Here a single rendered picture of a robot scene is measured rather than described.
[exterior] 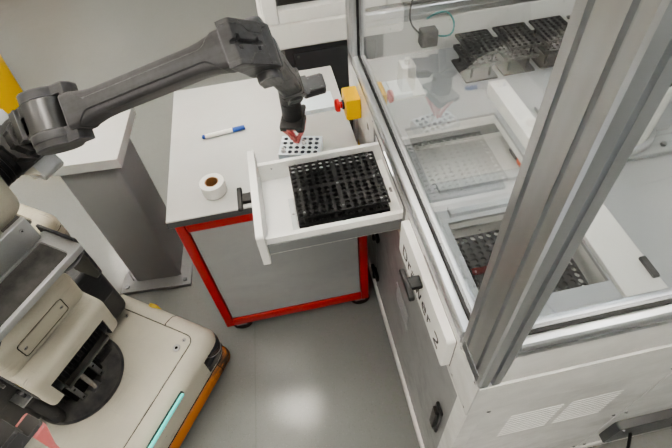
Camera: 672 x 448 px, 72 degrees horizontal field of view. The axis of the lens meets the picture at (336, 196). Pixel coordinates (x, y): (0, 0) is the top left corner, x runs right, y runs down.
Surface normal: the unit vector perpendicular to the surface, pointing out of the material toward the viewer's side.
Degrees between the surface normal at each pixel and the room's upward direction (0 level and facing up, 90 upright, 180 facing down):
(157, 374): 0
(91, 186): 90
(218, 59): 48
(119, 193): 90
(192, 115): 0
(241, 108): 0
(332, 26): 90
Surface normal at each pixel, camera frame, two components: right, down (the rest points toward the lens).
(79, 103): -0.17, 0.11
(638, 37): -0.98, 0.18
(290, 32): 0.19, 0.73
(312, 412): -0.07, -0.66
